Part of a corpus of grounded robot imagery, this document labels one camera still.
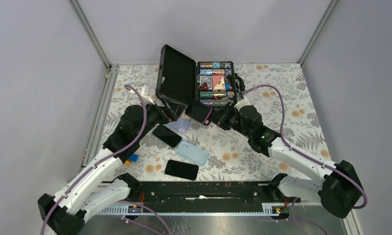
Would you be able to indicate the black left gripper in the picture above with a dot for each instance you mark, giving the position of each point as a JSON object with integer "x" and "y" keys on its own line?
{"x": 172, "y": 111}

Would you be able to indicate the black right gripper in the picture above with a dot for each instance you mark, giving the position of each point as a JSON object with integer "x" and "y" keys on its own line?
{"x": 220, "y": 116}

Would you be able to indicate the bare black phone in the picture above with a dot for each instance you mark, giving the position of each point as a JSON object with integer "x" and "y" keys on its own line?
{"x": 182, "y": 170}
{"x": 199, "y": 112}

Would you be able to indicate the bare dark blue phone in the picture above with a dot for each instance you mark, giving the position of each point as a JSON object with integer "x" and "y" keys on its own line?
{"x": 167, "y": 136}

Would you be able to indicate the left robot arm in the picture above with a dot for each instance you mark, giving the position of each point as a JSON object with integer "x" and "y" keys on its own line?
{"x": 68, "y": 210}

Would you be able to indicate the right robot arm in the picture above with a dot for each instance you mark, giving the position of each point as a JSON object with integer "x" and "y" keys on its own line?
{"x": 335, "y": 186}

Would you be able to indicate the black poker chip case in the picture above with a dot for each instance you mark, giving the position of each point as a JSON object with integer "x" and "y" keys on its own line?
{"x": 182, "y": 80}

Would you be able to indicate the phone in light blue case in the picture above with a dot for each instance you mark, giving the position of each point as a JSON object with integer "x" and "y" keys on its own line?
{"x": 193, "y": 153}

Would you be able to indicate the red playing card box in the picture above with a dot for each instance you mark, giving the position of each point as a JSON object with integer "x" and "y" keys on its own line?
{"x": 218, "y": 82}

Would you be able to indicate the floral table mat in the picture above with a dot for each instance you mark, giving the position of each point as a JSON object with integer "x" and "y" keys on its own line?
{"x": 278, "y": 92}

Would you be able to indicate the colourful toy brick stack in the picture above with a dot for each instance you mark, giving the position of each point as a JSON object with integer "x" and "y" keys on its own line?
{"x": 132, "y": 159}

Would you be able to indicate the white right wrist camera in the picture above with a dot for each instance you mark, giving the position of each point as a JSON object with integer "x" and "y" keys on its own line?
{"x": 242, "y": 103}

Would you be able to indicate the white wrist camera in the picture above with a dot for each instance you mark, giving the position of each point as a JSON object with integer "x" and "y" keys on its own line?
{"x": 242, "y": 103}
{"x": 148, "y": 95}

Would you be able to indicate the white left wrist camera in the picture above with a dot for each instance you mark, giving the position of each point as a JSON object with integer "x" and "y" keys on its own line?
{"x": 148, "y": 95}

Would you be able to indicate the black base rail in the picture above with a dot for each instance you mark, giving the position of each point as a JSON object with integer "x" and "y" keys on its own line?
{"x": 207, "y": 197}

